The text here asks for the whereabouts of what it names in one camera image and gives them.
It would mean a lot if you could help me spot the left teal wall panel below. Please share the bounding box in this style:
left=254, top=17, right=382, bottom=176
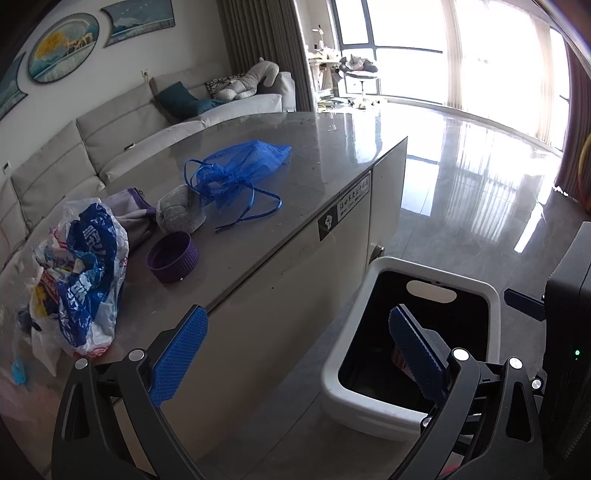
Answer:
left=0, top=53, right=28, bottom=120

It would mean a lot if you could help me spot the grey plush toy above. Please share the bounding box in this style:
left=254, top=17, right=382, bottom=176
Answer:
left=213, top=58, right=280, bottom=102

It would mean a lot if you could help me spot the black label on table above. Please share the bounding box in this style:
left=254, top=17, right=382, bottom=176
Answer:
left=317, top=173, right=372, bottom=241

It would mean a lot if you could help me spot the purple round lid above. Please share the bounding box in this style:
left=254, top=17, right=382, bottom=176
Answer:
left=146, top=232, right=199, bottom=284

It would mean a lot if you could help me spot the chair by window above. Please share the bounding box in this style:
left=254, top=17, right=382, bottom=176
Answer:
left=338, top=55, right=379, bottom=95

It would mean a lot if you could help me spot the grey curtain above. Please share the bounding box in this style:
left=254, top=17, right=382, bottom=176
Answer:
left=216, top=0, right=315, bottom=112

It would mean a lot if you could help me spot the round deer wall art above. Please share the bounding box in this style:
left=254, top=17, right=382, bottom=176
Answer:
left=28, top=13, right=100, bottom=84

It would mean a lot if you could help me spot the teal cushion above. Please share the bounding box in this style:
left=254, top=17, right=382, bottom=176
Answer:
left=155, top=82, right=225, bottom=120

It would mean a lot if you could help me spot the grey sectional sofa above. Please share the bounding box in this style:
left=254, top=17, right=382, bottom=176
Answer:
left=1, top=63, right=296, bottom=264

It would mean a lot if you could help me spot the blue mesh drawstring bag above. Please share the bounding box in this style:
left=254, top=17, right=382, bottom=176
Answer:
left=183, top=140, right=293, bottom=233

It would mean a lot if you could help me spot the teal wall panel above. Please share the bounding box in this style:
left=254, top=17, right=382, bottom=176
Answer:
left=0, top=53, right=28, bottom=120
left=100, top=0, right=175, bottom=47

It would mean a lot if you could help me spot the blue white plastic bag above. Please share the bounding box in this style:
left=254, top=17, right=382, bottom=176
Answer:
left=29, top=198, right=129, bottom=376

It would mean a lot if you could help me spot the black white patterned cushion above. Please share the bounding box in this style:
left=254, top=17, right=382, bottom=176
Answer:
left=204, top=75, right=242, bottom=98

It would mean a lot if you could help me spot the grey knitted cloth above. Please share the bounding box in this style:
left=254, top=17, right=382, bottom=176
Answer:
left=156, top=185, right=206, bottom=234

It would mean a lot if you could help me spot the right teal wall panel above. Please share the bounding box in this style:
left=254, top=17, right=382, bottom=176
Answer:
left=100, top=0, right=175, bottom=47

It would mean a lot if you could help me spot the white trash bin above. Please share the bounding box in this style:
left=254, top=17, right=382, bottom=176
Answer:
left=322, top=257, right=501, bottom=441

